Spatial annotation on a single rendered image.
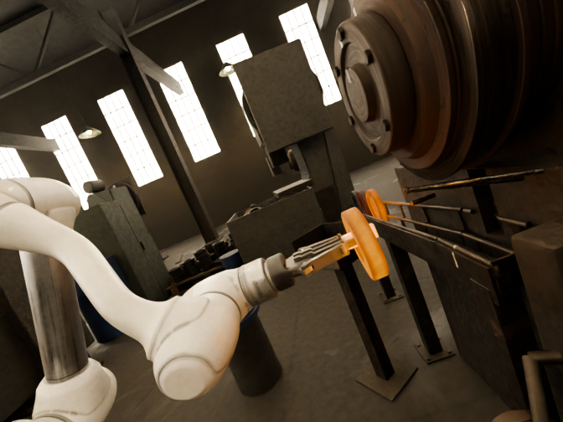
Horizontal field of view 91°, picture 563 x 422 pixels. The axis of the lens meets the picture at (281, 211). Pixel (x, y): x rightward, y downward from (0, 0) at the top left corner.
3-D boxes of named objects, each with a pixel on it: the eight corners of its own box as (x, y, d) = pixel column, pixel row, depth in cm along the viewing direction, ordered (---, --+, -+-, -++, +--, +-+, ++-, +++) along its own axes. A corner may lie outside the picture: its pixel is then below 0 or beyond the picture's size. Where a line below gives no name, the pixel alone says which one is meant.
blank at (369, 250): (349, 205, 66) (337, 211, 66) (362, 206, 50) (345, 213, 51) (377, 265, 65) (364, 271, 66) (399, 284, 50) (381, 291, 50)
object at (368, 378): (373, 348, 144) (322, 223, 135) (420, 368, 122) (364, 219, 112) (347, 376, 134) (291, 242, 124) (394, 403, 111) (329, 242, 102)
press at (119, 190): (111, 285, 725) (61, 188, 690) (142, 266, 837) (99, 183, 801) (153, 270, 691) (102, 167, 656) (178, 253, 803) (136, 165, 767)
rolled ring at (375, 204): (363, 194, 147) (369, 192, 146) (377, 227, 143) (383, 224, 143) (368, 187, 128) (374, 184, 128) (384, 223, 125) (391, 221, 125)
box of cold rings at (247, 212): (322, 233, 391) (302, 181, 381) (337, 248, 309) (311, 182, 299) (255, 260, 392) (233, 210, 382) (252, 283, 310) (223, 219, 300)
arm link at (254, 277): (255, 314, 56) (281, 303, 56) (235, 275, 55) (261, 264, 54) (259, 294, 65) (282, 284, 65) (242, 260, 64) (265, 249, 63)
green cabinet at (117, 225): (123, 326, 349) (65, 218, 329) (150, 300, 418) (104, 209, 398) (157, 313, 345) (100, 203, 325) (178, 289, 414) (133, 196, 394)
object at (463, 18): (412, 169, 85) (358, 15, 79) (562, 170, 39) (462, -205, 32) (392, 177, 86) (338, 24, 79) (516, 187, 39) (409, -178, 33)
